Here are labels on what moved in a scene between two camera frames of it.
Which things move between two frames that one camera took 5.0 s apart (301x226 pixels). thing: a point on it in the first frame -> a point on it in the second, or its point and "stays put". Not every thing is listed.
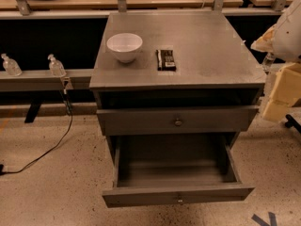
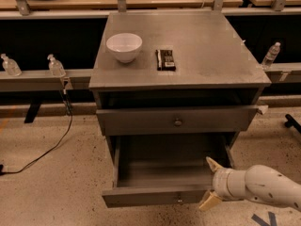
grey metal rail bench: (43, 80) stays put
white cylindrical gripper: (289, 35) -> (220, 183)
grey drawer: (174, 169) stays put
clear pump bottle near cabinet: (55, 67) stays put
